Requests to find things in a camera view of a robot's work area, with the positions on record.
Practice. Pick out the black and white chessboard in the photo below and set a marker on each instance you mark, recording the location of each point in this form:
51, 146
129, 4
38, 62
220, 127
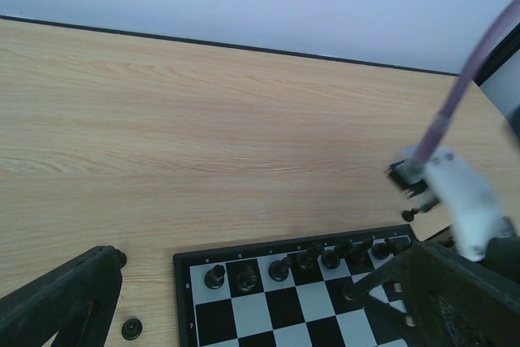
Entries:
306, 309

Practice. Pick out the black king piece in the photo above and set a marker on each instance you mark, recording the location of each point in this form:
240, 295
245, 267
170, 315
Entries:
308, 257

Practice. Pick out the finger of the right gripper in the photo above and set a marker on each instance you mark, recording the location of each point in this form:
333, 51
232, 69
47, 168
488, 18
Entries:
360, 291

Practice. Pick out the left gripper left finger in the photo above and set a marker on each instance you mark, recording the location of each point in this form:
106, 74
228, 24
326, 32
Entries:
73, 304

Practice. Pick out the black queen piece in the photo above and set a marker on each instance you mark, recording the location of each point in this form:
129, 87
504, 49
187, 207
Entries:
331, 257

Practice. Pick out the black rook piece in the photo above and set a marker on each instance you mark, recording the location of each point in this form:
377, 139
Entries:
215, 277

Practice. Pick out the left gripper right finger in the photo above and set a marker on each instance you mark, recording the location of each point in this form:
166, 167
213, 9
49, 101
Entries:
457, 302

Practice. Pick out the black bishop piece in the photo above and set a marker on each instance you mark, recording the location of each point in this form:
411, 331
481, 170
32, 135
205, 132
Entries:
279, 269

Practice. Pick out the black knight piece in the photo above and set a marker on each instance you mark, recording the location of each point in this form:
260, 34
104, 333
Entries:
246, 280

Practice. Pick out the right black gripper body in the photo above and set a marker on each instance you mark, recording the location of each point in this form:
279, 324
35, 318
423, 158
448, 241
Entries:
502, 254

